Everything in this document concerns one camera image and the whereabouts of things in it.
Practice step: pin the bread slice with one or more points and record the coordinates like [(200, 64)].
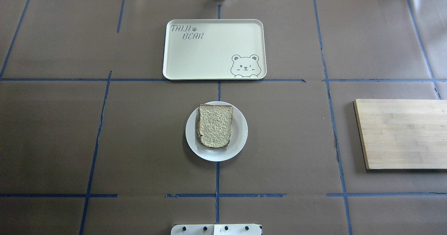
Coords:
[(215, 125)]

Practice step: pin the white round plate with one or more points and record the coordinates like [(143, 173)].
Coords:
[(237, 139)]

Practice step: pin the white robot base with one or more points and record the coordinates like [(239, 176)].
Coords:
[(217, 229)]

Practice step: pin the cream bear serving tray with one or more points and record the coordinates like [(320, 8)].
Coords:
[(214, 49)]

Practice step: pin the wooden cutting board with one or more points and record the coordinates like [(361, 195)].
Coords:
[(402, 133)]

